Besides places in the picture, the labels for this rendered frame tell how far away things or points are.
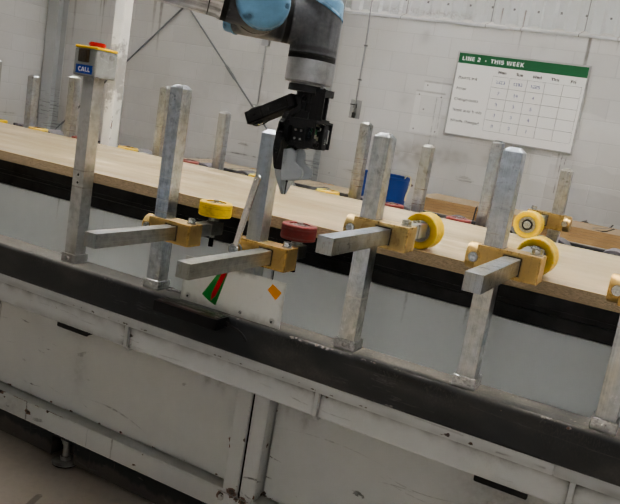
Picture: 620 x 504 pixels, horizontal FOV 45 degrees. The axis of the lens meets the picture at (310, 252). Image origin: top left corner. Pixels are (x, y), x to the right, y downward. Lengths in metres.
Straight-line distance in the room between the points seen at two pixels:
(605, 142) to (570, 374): 6.96
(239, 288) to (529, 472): 0.68
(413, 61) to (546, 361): 7.55
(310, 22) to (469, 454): 0.86
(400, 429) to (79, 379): 1.12
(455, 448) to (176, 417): 0.89
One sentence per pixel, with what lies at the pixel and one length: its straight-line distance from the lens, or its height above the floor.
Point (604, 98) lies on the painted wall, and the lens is 8.53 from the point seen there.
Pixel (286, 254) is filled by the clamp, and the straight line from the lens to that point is 1.54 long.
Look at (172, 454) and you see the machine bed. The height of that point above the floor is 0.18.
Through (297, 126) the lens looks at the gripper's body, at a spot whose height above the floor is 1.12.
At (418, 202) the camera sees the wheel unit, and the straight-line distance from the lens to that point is 2.58.
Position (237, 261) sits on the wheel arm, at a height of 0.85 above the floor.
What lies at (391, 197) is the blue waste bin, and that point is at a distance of 7.19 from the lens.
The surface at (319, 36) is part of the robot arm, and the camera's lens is 1.41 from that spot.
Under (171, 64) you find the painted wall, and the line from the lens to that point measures 10.58.
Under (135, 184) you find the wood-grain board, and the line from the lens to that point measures 2.03.
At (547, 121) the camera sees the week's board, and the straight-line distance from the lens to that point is 8.56.
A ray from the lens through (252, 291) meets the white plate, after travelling 1.59.
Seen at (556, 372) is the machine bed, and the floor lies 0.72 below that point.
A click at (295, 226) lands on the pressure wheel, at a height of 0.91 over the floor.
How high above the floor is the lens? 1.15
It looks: 10 degrees down
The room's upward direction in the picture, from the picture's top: 9 degrees clockwise
